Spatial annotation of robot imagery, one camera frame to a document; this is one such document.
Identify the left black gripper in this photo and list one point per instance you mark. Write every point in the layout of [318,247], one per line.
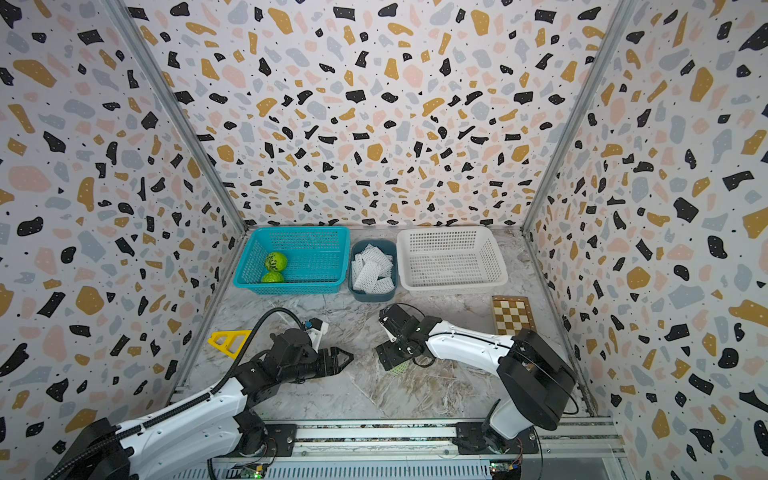
[334,367]

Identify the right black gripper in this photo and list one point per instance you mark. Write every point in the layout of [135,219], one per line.
[387,360]

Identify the green custard apple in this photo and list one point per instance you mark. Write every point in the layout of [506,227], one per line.
[272,277]
[276,262]

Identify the white foam net sleeve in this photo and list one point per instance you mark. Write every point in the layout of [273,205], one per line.
[401,368]

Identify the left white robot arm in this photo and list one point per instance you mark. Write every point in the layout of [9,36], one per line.
[216,421]

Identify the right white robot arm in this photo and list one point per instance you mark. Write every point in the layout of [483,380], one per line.
[538,382]

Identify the pile of white foam nets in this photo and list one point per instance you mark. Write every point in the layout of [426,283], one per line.
[373,270]

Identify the white plastic basket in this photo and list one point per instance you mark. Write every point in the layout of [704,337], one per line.
[439,261]

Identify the dark teal small bin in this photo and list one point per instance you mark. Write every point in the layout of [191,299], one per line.
[366,298]

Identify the wooden chessboard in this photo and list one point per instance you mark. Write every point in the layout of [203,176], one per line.
[511,314]

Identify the teal plastic basket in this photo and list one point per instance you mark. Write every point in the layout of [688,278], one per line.
[317,260]

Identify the yellow triangular plastic piece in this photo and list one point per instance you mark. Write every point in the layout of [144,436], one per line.
[229,343]

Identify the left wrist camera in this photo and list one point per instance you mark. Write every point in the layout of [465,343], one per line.
[315,329]

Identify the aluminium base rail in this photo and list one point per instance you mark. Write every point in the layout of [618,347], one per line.
[393,449]

